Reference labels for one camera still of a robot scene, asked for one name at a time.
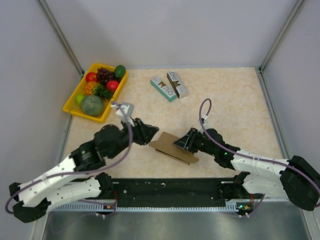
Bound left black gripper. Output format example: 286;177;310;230
108;117;160;160

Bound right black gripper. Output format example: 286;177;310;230
173;127;217;157

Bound brown cardboard box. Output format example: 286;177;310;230
148;132;199;165

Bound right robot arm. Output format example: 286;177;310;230
173;128;320;211

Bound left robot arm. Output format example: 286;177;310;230
5;118;159;223

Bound teal white carton box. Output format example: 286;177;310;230
150;76;177;102

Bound silver brown carton box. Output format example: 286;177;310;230
167;71;188;99

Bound red peach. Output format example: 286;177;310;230
105;80;120;93

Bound green round melon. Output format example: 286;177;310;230
80;95;104;117

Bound green avocado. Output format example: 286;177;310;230
114;64;126;79

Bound dark purple grape bunch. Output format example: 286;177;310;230
96;67;117;85

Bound green lime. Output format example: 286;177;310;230
74;93;86;106

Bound red apple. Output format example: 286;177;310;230
85;72;98;83

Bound yellow plastic tray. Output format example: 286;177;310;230
63;63;128;123

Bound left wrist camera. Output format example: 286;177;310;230
111;101;135;125

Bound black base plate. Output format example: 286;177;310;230
99;178;251;208

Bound aluminium rail with cable duct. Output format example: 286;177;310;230
44;181;313;214

